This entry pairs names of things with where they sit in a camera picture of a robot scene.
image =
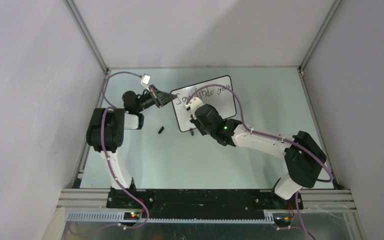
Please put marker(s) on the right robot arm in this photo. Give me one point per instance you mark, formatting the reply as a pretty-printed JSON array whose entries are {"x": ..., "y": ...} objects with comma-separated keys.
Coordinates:
[{"x": 304, "y": 159}]

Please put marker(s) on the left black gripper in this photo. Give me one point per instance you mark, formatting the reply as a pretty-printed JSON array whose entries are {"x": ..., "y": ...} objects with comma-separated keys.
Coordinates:
[{"x": 157, "y": 96}]

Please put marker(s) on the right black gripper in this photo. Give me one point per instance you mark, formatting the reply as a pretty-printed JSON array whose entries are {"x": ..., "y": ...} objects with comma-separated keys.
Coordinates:
[{"x": 196, "y": 120}]

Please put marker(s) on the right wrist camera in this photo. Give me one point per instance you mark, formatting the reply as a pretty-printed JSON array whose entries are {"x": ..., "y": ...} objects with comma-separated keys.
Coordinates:
[{"x": 193, "y": 105}]

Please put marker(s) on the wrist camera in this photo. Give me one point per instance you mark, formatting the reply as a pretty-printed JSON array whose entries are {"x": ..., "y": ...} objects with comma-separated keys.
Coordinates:
[
  {"x": 145, "y": 79},
  {"x": 193, "y": 105}
]

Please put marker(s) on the aluminium frame rail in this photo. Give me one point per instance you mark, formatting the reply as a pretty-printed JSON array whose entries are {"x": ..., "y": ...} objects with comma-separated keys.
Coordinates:
[{"x": 83, "y": 204}]

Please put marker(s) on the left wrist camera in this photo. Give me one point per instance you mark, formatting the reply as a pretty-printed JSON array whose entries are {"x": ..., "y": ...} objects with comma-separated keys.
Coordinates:
[{"x": 145, "y": 79}]

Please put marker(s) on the black framed whiteboard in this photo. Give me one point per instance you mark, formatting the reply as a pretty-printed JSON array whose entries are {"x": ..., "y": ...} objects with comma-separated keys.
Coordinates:
[{"x": 213, "y": 92}]

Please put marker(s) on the black marker cap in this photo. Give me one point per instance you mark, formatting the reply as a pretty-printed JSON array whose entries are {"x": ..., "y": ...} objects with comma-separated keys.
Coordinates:
[{"x": 161, "y": 130}]

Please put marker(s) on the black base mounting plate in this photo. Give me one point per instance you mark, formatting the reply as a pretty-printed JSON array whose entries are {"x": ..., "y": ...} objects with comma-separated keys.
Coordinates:
[{"x": 201, "y": 204}]

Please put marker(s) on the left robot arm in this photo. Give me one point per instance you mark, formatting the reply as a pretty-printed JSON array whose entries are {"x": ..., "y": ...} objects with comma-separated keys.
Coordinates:
[{"x": 106, "y": 130}]

